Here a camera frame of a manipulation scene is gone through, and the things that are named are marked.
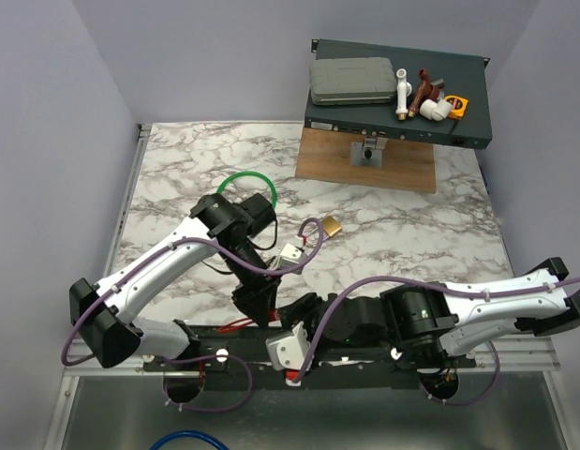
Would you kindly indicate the dark grey pipe fitting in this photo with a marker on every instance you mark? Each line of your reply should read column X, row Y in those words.
column 437, row 89

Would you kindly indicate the white elbow pipe fitting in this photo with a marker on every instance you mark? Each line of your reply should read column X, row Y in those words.
column 435, row 110

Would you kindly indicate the grey metal bracket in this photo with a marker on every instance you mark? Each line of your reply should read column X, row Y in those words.
column 367, row 152

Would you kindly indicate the brass padlock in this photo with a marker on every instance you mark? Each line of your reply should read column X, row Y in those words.
column 331, row 227

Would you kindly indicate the white pipe fitting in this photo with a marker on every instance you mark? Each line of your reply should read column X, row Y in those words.
column 403, row 91

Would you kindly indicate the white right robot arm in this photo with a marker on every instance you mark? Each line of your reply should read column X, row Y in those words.
column 428, row 323

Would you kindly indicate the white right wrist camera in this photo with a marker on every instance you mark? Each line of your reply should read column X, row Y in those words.
column 287, row 352

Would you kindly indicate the dark teal network switch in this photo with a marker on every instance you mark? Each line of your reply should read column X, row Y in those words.
column 463, row 74

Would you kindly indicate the grey plastic case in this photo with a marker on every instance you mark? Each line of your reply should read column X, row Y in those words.
column 345, row 81

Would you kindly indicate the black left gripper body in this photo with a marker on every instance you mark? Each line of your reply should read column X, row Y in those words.
column 247, row 252

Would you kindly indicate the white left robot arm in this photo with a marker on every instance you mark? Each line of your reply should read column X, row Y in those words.
column 106, row 314

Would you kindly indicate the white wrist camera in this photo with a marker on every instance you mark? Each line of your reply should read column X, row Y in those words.
column 289, row 257
column 287, row 352

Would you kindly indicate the brown pipe fitting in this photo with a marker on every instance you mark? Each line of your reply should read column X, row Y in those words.
column 424, row 90

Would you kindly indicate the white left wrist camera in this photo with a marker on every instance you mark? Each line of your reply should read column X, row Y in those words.
column 289, row 257

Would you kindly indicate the wooden board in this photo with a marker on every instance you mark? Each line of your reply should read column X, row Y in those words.
column 344, row 158

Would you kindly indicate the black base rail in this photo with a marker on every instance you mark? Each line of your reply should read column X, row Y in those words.
column 239, row 360

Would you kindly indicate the yellow tape measure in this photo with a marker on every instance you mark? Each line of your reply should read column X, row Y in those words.
column 459, row 106

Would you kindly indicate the red plastic seal tag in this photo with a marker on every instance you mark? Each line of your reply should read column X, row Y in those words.
column 244, row 322

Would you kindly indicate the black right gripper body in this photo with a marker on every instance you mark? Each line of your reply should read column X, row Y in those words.
column 307, row 311

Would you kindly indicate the aluminium side rail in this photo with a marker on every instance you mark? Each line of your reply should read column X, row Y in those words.
column 131, row 182

